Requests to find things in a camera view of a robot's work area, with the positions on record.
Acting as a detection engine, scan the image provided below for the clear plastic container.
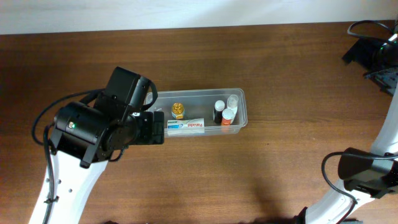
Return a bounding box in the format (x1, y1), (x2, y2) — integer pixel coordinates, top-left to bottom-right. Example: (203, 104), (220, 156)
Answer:
(149, 88), (248, 138)

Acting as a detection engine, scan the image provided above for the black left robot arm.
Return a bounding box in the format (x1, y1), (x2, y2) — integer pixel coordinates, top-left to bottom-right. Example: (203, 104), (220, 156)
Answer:
(29, 67), (164, 223)

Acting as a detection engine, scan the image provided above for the small gold-lid jar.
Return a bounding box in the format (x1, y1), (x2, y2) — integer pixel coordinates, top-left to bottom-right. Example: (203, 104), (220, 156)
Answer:
(172, 103), (185, 119)

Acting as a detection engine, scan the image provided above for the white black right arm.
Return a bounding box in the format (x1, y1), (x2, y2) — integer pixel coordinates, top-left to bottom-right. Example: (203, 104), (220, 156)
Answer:
(293, 35), (397, 223)

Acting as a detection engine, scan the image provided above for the white Panadol box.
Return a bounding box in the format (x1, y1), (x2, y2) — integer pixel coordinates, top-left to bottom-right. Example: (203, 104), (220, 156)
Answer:
(167, 118), (205, 136)

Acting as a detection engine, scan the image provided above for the white spray bottle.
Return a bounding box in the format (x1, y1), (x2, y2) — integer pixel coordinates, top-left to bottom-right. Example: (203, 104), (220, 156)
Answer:
(227, 95), (239, 123)

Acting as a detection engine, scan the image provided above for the dark bottle white cap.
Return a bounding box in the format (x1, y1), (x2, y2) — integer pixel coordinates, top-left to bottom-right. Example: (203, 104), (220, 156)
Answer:
(213, 100), (225, 124)

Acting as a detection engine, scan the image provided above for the orange bottle white cap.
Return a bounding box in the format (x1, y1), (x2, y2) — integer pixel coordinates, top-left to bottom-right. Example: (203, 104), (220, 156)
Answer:
(221, 108), (234, 126)

